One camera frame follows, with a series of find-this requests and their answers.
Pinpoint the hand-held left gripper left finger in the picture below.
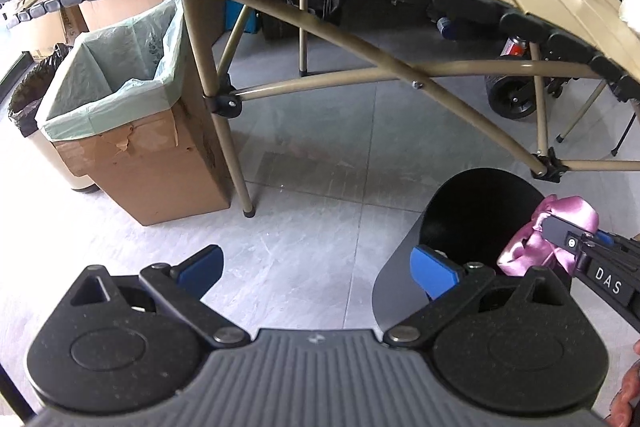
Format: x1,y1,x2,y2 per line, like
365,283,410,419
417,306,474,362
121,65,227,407
70,244,251,350

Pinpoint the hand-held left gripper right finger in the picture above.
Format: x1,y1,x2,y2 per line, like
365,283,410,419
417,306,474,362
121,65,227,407
382,244,571,350

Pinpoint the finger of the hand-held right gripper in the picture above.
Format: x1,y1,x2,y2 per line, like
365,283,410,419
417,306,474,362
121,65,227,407
541,213,593,260
580,229,640,255

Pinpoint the pink satin scrunchie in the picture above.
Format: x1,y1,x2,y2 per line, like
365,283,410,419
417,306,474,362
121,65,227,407
495,194,601,279

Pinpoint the black cylindrical bin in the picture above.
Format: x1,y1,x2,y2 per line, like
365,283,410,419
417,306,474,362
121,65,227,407
371,167,576,334

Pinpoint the person's right hand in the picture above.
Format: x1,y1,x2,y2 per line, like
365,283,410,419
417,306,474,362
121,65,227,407
602,339,640,427

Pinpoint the cardboard box green liner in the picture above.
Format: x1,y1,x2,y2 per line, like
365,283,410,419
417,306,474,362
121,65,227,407
37,0,235,228

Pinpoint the red canister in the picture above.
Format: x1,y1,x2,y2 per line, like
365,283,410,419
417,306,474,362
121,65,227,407
507,34,531,58

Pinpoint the bin with black bag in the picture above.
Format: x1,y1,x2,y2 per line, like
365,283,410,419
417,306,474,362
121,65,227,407
7,43,102,194

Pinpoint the teal box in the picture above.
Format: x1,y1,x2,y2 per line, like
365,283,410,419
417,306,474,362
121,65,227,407
224,0,264,34

